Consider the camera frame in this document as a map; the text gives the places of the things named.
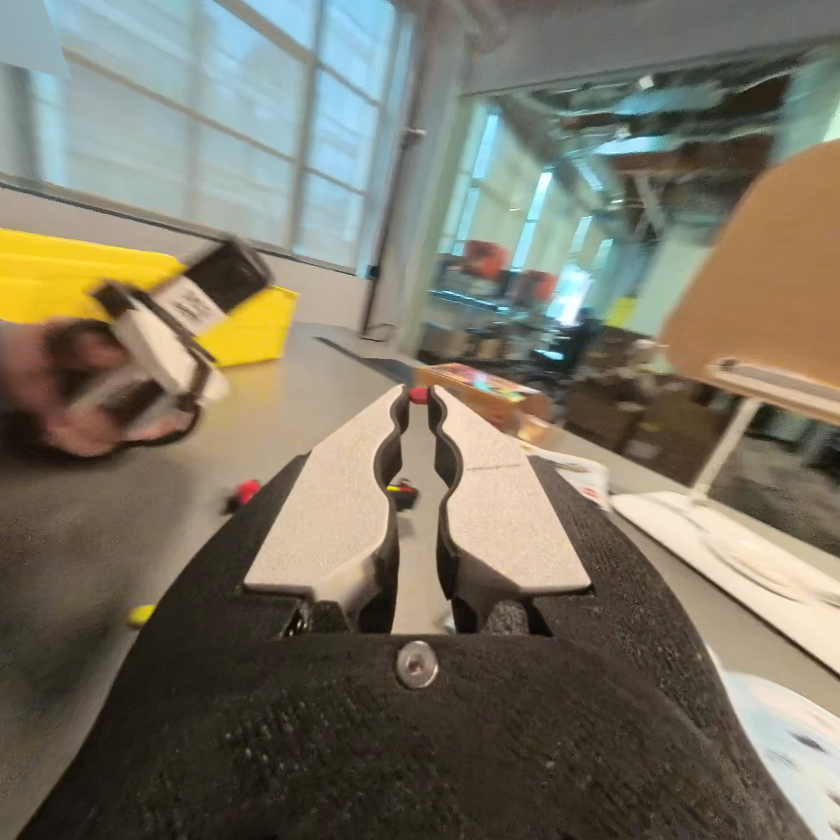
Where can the dark flat base plate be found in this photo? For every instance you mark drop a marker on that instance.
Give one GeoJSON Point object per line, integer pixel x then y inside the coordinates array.
{"type": "Point", "coordinates": [367, 358]}

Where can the closed instruction booklet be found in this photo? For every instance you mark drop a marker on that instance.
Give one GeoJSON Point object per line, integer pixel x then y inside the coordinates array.
{"type": "Point", "coordinates": [577, 479]}

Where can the black stand pole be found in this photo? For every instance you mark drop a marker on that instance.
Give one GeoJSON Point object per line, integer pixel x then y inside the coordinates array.
{"type": "Point", "coordinates": [387, 229]}

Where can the orange cardboard lego box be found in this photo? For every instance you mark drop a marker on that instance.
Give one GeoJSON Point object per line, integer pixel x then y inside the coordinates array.
{"type": "Point", "coordinates": [479, 394]}

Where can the wooden board on white stand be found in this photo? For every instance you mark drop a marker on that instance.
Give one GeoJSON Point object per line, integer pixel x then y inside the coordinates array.
{"type": "Point", "coordinates": [774, 275]}

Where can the large grid window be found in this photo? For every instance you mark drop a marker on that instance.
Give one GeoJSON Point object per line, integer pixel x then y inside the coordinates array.
{"type": "Point", "coordinates": [197, 118]}

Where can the open instruction booklet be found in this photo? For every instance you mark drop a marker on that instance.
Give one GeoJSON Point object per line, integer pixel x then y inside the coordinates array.
{"type": "Point", "coordinates": [787, 741]}

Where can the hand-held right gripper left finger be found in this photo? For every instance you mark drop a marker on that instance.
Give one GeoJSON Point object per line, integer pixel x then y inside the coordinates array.
{"type": "Point", "coordinates": [321, 525]}

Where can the small red black lego piece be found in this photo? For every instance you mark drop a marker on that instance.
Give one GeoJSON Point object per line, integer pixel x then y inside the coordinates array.
{"type": "Point", "coordinates": [246, 491]}

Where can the person's left hand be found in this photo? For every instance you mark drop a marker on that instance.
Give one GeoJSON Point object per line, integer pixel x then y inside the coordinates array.
{"type": "Point", "coordinates": [33, 374]}

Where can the yellow-green lego claw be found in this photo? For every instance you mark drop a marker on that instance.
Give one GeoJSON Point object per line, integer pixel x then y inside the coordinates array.
{"type": "Point", "coordinates": [141, 615]}

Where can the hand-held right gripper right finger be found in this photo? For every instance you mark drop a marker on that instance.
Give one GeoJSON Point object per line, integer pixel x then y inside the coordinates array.
{"type": "Point", "coordinates": [518, 531]}

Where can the black red yellow lego model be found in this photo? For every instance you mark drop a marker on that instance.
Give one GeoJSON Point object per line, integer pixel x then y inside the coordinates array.
{"type": "Point", "coordinates": [401, 492]}

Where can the yellow plastic bin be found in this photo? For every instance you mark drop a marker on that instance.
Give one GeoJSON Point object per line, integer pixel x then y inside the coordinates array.
{"type": "Point", "coordinates": [65, 275]}

